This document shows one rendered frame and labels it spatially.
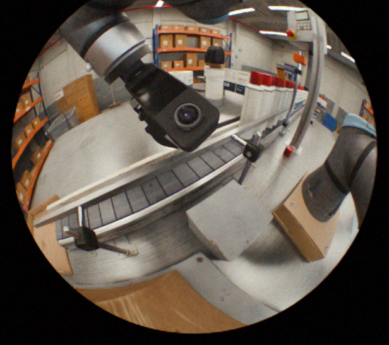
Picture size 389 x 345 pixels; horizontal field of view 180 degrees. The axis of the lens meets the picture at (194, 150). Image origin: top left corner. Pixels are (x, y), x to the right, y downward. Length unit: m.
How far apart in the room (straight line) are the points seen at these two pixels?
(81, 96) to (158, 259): 3.48
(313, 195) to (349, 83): 8.01
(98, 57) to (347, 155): 0.38
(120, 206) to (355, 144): 0.46
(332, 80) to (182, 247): 8.18
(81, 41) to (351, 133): 0.41
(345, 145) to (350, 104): 7.83
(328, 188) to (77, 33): 0.45
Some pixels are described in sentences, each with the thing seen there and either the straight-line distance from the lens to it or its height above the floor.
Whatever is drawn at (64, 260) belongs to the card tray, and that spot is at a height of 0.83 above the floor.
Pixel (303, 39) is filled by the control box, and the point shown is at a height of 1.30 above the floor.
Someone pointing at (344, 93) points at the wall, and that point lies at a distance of 8.09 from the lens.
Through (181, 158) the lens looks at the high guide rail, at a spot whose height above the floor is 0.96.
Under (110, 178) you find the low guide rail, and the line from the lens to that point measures 0.27.
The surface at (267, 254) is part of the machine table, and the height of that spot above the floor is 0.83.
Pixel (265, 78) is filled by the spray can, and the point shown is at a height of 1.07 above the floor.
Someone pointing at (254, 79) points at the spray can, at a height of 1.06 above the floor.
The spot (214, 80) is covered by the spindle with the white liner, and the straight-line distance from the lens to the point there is 0.58.
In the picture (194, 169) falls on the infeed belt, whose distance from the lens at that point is 0.28.
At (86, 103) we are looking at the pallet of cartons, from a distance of 3.55.
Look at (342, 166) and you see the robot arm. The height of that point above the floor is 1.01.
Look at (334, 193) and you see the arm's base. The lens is 0.31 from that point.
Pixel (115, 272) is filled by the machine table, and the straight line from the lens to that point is 0.32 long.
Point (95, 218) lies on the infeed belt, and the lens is 0.29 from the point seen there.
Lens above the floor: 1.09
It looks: 41 degrees down
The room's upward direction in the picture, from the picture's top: straight up
